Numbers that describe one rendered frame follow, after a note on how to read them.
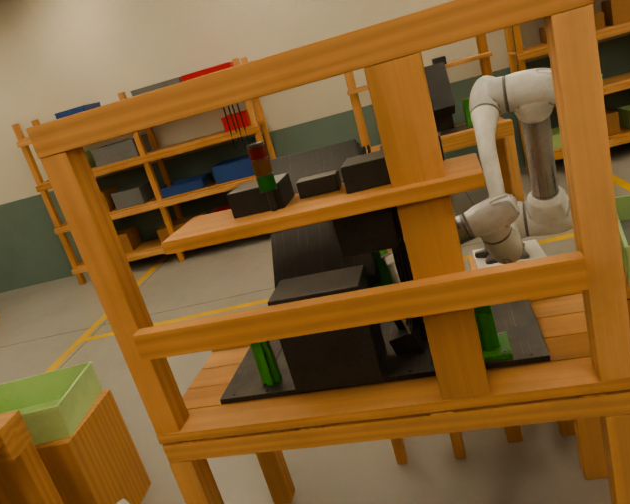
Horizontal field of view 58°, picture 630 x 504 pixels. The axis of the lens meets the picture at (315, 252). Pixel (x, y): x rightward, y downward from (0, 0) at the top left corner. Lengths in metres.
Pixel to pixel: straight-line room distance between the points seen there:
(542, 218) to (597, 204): 0.98
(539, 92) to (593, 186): 0.72
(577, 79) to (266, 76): 0.74
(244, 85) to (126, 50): 6.52
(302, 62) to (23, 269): 8.24
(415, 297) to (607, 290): 0.49
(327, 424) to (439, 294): 0.59
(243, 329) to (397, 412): 0.53
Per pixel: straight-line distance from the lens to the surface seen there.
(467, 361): 1.72
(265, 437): 1.97
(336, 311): 1.61
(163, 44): 7.86
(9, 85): 8.82
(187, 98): 1.60
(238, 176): 7.17
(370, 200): 1.49
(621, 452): 1.95
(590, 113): 1.53
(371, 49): 1.48
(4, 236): 9.43
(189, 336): 1.78
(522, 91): 2.21
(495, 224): 1.85
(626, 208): 3.02
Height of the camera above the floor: 1.89
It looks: 17 degrees down
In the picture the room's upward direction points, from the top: 16 degrees counter-clockwise
